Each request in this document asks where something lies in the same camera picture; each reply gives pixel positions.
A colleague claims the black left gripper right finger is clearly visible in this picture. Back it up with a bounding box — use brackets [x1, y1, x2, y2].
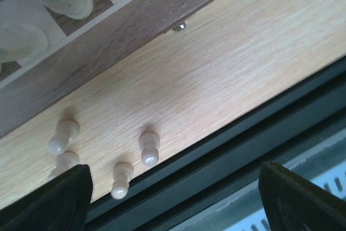
[258, 162, 345, 230]

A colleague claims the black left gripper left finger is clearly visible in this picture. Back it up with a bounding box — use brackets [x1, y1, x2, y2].
[1, 164, 93, 230]

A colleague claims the white pawn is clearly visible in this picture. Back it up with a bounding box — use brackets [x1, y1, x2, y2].
[139, 132, 161, 167]
[48, 151, 80, 181]
[48, 120, 80, 155]

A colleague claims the white pawn front low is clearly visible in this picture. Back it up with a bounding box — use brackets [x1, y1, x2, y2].
[110, 162, 134, 200]

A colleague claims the wooden chess board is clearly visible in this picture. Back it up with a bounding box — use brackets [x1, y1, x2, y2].
[0, 0, 260, 138]

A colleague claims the light blue cable duct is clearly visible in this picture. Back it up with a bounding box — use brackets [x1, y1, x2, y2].
[221, 130, 346, 231]

